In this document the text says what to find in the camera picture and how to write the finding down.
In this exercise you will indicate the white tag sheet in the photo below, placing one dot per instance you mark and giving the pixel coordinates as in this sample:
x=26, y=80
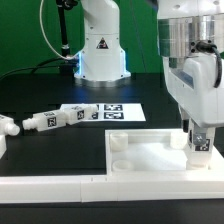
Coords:
x=118, y=112

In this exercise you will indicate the black camera pole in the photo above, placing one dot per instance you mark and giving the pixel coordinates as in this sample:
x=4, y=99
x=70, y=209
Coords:
x=62, y=6

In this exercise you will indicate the white U-shaped fence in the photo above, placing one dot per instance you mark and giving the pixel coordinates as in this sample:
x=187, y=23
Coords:
x=93, y=188

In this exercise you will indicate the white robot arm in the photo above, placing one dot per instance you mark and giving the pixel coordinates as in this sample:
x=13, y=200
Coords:
x=190, y=38

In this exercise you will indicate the white square tabletop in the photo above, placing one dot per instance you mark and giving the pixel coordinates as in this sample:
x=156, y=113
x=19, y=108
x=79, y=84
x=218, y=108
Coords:
x=153, y=152

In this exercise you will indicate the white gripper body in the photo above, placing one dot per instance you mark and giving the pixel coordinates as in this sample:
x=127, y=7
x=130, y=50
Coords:
x=192, y=87

